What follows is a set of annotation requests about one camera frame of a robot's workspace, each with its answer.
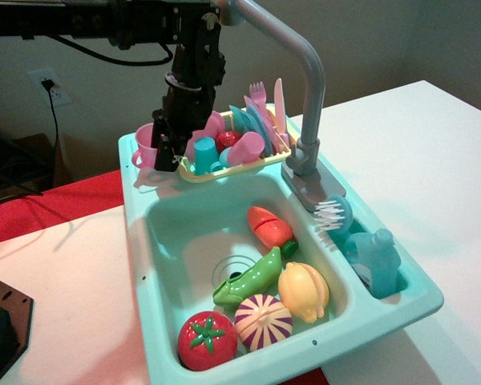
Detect pink toy fork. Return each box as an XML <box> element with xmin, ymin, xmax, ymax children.
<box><xmin>246</xmin><ymin>82</ymin><xmax>289</xmax><ymax>152</ymax></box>

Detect grey toy faucet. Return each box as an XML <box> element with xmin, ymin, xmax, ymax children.
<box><xmin>216</xmin><ymin>1</ymin><xmax>346</xmax><ymax>213</ymax></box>

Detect red cloth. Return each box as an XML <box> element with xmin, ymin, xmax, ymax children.
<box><xmin>0</xmin><ymin>170</ymin><xmax>123</xmax><ymax>242</ymax></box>

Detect yellow toy lemon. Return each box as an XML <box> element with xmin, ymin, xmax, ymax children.
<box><xmin>278</xmin><ymin>262</ymin><xmax>329</xmax><ymax>323</ymax></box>

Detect pink toy cup with handle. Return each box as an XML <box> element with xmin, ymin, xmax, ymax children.
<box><xmin>131</xmin><ymin>123</ymin><xmax>157</xmax><ymax>168</ymax></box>

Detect pink scalloped toy plate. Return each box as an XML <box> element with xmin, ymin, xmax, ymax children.
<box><xmin>185</xmin><ymin>111</ymin><xmax>225</xmax><ymax>162</ymax></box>

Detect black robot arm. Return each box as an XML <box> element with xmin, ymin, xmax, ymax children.
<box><xmin>0</xmin><ymin>1</ymin><xmax>225</xmax><ymax>172</ymax></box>

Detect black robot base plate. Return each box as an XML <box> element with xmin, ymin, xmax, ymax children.
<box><xmin>0</xmin><ymin>281</ymin><xmax>34</xmax><ymax>380</ymax></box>

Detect red toy strawberry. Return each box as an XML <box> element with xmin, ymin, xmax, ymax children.
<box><xmin>215</xmin><ymin>131</ymin><xmax>242</xmax><ymax>152</ymax></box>

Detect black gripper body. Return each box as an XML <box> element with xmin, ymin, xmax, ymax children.
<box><xmin>162</xmin><ymin>71</ymin><xmax>213</xmax><ymax>139</ymax></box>

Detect blue toy plates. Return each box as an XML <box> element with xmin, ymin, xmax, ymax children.
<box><xmin>229</xmin><ymin>105</ymin><xmax>276</xmax><ymax>157</ymax></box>

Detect cream dish rack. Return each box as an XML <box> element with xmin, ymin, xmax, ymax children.
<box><xmin>178</xmin><ymin>103</ymin><xmax>290</xmax><ymax>183</ymax></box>

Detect orange toy carrot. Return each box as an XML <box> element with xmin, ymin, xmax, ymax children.
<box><xmin>247</xmin><ymin>206</ymin><xmax>298</xmax><ymax>258</ymax></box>

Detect pink toy tumbler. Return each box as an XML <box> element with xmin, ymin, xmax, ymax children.
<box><xmin>227</xmin><ymin>132</ymin><xmax>265</xmax><ymax>166</ymax></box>

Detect pink toy knife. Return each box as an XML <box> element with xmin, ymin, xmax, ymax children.
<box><xmin>273</xmin><ymin>78</ymin><xmax>286</xmax><ymax>134</ymax></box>

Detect green toy pea pod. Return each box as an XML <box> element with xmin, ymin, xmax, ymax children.
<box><xmin>212</xmin><ymin>246</ymin><xmax>282</xmax><ymax>309</ymax></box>

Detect teal toy sink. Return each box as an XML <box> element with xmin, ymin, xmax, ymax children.
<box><xmin>119</xmin><ymin>135</ymin><xmax>443</xmax><ymax>384</ymax></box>

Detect teal dish brush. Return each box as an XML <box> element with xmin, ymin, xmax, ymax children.
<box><xmin>313</xmin><ymin>195</ymin><xmax>354</xmax><ymax>233</ymax></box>

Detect blue toy soap bottle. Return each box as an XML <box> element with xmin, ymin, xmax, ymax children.
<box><xmin>344</xmin><ymin>229</ymin><xmax>401</xmax><ymax>299</ymax></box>

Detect purple striped toy onion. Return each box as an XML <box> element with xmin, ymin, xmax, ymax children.
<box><xmin>234</xmin><ymin>294</ymin><xmax>293</xmax><ymax>351</ymax></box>

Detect small teal toy cup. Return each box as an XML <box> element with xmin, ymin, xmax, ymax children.
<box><xmin>209</xmin><ymin>148</ymin><xmax>232</xmax><ymax>172</ymax></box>

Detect white wall outlet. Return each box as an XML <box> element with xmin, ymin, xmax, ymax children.
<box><xmin>27</xmin><ymin>67</ymin><xmax>72</xmax><ymax>107</ymax></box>

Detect black power cable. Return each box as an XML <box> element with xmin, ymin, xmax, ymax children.
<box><xmin>41</xmin><ymin>79</ymin><xmax>61</xmax><ymax>189</ymax></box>

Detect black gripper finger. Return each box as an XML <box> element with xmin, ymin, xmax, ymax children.
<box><xmin>151</xmin><ymin>108</ymin><xmax>167</xmax><ymax>149</ymax></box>
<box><xmin>154</xmin><ymin>135</ymin><xmax>184</xmax><ymax>172</ymax></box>

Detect red toy tomato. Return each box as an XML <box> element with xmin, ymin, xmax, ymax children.
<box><xmin>177</xmin><ymin>310</ymin><xmax>237</xmax><ymax>371</ymax></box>

